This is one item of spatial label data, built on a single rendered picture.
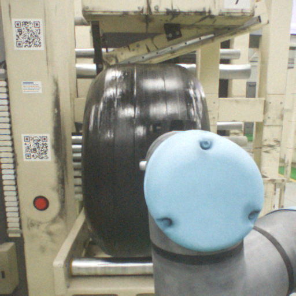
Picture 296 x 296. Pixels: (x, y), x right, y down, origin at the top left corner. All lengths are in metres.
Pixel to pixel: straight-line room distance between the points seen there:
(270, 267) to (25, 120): 0.66
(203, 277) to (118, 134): 0.38
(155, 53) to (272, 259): 0.94
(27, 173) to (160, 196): 0.65
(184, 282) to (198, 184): 0.08
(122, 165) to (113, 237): 0.17
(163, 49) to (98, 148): 0.66
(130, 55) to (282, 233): 0.93
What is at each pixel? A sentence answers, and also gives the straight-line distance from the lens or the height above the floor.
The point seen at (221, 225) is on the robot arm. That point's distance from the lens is 0.17.
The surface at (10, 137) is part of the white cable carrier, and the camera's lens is 0.80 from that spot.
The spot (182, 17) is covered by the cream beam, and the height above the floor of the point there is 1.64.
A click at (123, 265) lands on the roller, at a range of 0.76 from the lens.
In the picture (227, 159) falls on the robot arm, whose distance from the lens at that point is 0.16.
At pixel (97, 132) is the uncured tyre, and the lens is 0.54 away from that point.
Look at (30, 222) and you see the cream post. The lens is 0.84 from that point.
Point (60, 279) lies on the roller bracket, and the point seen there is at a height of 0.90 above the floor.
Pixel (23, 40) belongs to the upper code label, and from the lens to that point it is 0.77.
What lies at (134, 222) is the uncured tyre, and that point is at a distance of 0.57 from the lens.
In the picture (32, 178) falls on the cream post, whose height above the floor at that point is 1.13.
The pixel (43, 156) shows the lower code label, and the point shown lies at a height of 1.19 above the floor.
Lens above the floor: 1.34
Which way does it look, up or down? 10 degrees down
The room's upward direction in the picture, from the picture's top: straight up
